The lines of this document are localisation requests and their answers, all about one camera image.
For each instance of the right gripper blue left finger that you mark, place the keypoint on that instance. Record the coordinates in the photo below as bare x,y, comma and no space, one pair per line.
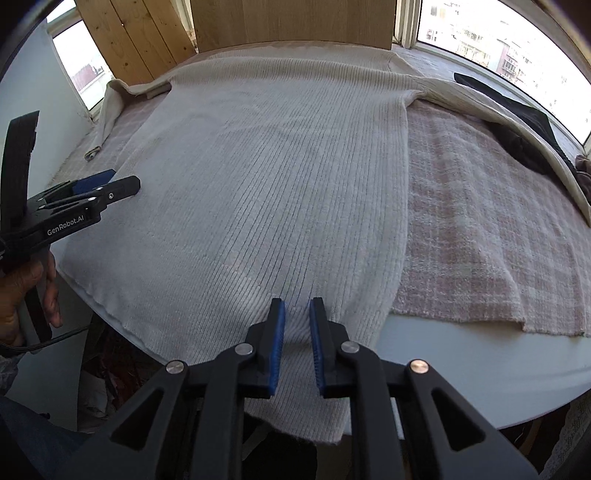
186,421

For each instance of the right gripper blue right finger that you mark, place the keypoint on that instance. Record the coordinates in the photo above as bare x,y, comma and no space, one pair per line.
407,419

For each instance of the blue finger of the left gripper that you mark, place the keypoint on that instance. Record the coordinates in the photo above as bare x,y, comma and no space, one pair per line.
108,193
71,188

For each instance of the cream knit garment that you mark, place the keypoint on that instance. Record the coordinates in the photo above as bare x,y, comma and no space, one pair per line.
258,207

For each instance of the dark brown garment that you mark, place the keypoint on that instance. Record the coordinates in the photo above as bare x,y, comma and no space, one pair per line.
583,175

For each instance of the knotty pine plank board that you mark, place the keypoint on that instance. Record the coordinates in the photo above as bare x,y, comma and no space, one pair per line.
140,40

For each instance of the large light wooden board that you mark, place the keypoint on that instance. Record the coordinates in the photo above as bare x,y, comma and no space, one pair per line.
220,24

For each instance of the pink plaid table cloth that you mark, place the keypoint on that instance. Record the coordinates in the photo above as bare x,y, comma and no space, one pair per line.
485,221

